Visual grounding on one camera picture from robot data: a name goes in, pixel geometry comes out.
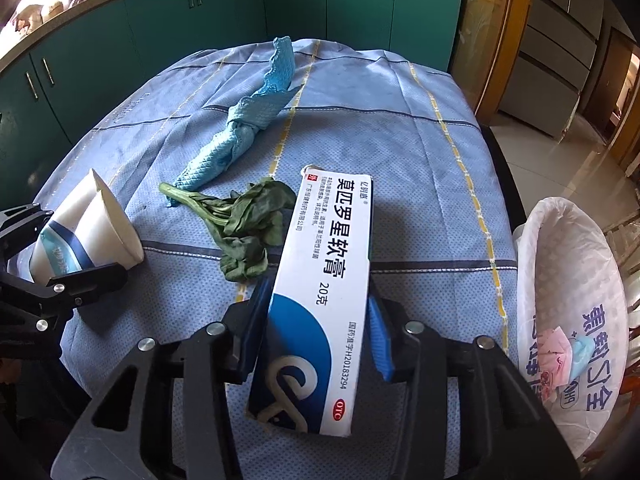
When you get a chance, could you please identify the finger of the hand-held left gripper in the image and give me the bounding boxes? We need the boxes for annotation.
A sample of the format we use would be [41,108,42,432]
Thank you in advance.
[0,203,53,281]
[0,262,128,333]

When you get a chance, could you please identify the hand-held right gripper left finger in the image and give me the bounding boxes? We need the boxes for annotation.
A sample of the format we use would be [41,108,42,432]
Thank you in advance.
[50,277,273,480]

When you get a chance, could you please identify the grey refrigerator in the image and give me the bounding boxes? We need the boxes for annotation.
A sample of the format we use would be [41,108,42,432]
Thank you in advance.
[500,0,608,139]

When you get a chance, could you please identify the wooden door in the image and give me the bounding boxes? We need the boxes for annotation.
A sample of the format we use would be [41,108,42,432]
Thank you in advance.
[606,25,640,177]

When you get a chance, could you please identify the teal kitchen cabinets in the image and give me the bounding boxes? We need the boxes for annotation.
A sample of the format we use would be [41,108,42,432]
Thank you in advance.
[0,0,466,201]

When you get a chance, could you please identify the wooden door frame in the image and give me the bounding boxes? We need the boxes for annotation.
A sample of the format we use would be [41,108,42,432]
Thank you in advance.
[450,0,533,116]

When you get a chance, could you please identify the white paper cup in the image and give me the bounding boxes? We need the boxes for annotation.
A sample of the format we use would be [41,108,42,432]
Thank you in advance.
[29,167,146,286]

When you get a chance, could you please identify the blue knitted cloth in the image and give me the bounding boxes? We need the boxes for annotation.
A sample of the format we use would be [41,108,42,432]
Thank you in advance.
[167,36,296,209]

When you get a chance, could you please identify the white plastic bag lined bin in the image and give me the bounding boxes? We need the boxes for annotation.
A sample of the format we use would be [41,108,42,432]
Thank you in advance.
[512,197,632,461]

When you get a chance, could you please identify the blue face mask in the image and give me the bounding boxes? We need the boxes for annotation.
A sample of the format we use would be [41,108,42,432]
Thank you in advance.
[565,335,598,386]

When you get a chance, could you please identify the white blue medicine box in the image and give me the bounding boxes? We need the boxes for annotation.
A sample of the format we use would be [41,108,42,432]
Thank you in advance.
[245,164,373,438]

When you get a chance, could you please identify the blue checked tablecloth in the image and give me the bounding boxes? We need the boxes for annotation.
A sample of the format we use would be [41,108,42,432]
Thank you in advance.
[10,37,521,480]

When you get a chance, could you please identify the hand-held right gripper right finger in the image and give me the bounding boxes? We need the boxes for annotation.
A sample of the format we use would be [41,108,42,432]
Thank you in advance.
[367,295,583,480]

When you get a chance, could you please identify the green leafy vegetable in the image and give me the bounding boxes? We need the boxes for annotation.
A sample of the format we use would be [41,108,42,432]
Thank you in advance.
[159,176,298,282]

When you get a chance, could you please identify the pink crumpled wrapper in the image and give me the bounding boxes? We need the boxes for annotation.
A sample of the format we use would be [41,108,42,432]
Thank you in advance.
[535,327,576,403]

